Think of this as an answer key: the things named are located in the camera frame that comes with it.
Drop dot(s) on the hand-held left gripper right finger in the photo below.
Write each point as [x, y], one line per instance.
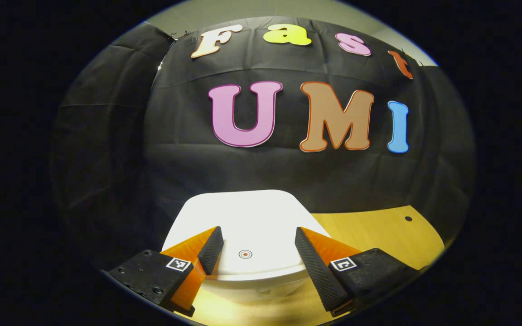
[317, 271]

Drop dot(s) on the black backdrop cloth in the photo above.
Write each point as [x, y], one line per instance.
[175, 158]

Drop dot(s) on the wooden desktop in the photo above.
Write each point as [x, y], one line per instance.
[379, 235]

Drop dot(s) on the white desktop garbage bin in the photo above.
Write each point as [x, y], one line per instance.
[252, 222]

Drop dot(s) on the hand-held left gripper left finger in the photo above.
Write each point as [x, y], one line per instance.
[211, 251]

